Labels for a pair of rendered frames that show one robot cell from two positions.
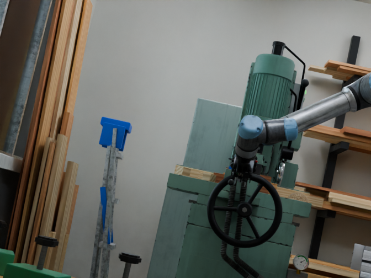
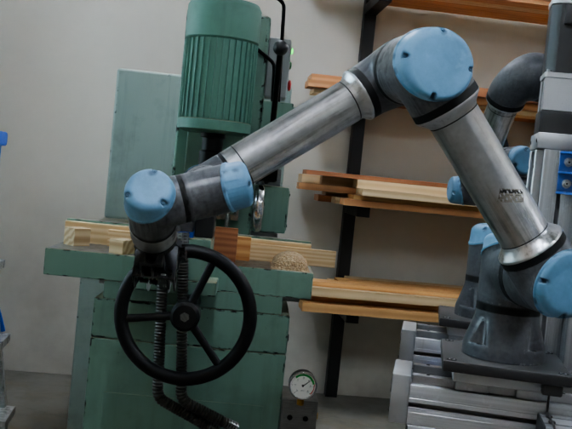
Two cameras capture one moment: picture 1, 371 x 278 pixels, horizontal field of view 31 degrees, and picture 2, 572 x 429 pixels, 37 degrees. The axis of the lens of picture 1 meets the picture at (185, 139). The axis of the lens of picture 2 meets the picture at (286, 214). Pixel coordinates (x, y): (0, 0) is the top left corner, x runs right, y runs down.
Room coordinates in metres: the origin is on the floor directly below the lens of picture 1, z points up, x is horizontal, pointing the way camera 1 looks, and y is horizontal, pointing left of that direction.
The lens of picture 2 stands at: (0.86, -0.23, 1.12)
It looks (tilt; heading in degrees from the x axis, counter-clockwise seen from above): 3 degrees down; 352
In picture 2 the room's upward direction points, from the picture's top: 6 degrees clockwise
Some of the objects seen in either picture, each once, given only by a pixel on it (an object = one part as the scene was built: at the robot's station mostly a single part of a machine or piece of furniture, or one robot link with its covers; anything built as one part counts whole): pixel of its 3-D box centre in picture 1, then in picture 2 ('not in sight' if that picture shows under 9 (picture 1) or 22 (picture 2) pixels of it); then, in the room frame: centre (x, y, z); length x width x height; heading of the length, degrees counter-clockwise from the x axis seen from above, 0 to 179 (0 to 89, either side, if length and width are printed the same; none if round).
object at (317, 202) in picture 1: (259, 189); (222, 248); (2.93, -0.36, 0.92); 0.55 x 0.02 x 0.04; 84
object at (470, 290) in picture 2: not in sight; (488, 296); (2.84, -1.01, 0.87); 0.15 x 0.15 x 0.10
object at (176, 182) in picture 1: (238, 195); (180, 271); (2.83, -0.27, 0.87); 0.61 x 0.30 x 0.06; 84
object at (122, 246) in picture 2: (208, 177); (122, 246); (2.82, -0.13, 0.92); 0.05 x 0.04 x 0.03; 145
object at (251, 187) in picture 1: (240, 183); (179, 254); (2.75, -0.26, 0.91); 0.15 x 0.14 x 0.09; 84
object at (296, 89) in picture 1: (296, 101); (277, 70); (3.24, -0.49, 1.40); 0.10 x 0.06 x 0.16; 174
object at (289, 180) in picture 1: (286, 175); (270, 208); (3.10, -0.49, 1.02); 0.09 x 0.07 x 0.12; 84
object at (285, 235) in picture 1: (240, 224); (199, 306); (3.05, -0.33, 0.76); 0.57 x 0.45 x 0.09; 174
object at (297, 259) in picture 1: (300, 264); (301, 387); (2.70, -0.55, 0.65); 0.06 x 0.04 x 0.08; 84
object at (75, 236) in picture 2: (183, 172); (77, 236); (2.91, -0.02, 0.92); 0.05 x 0.04 x 0.04; 131
